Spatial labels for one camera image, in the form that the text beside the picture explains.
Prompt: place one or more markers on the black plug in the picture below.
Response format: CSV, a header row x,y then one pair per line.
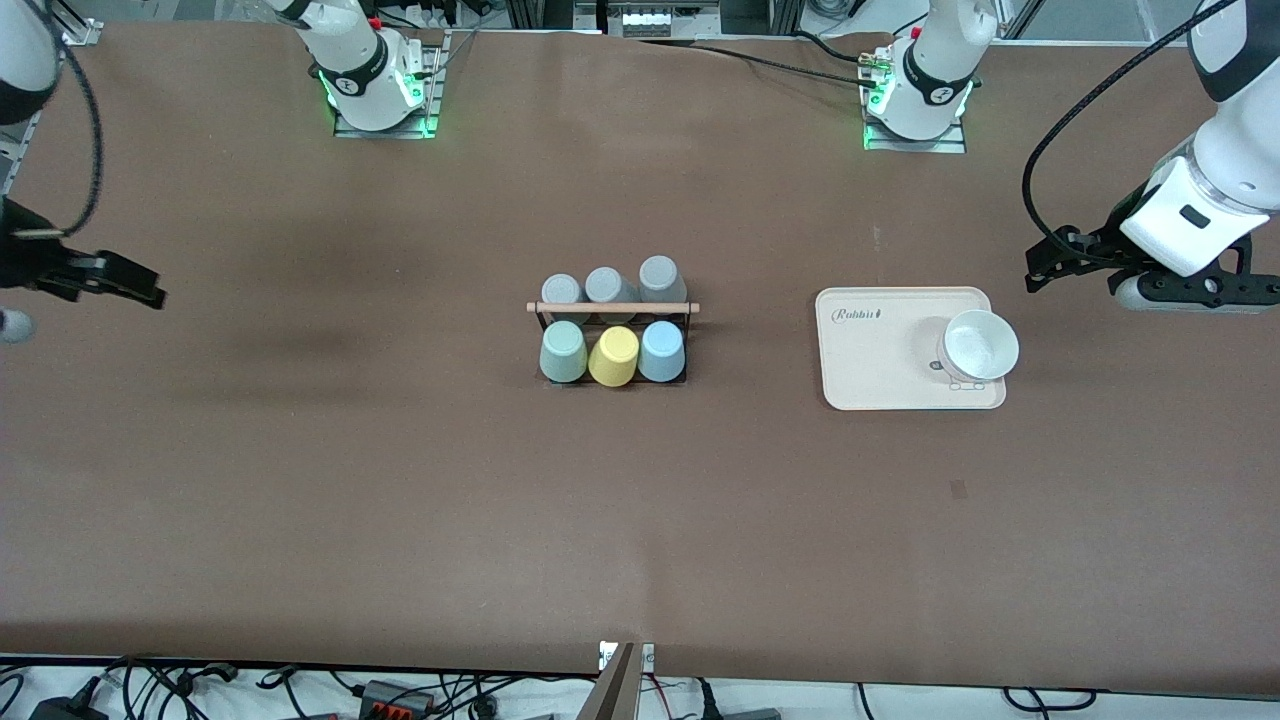
x,y
740,714

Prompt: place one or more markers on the grey power strip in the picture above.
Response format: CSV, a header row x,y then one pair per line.
x,y
646,22

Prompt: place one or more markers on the white bowl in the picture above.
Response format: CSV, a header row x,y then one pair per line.
x,y
980,345

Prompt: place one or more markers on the beige plastic tray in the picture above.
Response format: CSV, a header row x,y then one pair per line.
x,y
880,390

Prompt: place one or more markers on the pale green cup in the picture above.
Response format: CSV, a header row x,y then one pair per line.
x,y
563,352

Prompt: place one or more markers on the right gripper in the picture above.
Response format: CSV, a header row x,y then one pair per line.
x,y
22,267

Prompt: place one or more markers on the light blue cup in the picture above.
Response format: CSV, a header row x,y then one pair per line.
x,y
661,352

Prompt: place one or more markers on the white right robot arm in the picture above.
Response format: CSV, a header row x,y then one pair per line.
x,y
350,50

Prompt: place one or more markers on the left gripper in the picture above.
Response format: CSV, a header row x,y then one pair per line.
x,y
1101,243

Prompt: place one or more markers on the camera mount post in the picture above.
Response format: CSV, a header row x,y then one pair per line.
x,y
620,685

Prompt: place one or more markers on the grey cup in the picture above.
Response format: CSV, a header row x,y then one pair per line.
x,y
561,290
606,285
660,275

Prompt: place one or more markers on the black power adapter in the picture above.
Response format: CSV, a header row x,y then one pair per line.
x,y
70,708

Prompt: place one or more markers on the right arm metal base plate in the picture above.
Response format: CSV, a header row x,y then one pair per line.
x,y
433,100

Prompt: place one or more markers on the yellow cup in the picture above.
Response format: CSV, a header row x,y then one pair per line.
x,y
613,358

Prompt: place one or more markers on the grey orange connector box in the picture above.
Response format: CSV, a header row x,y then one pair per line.
x,y
395,697

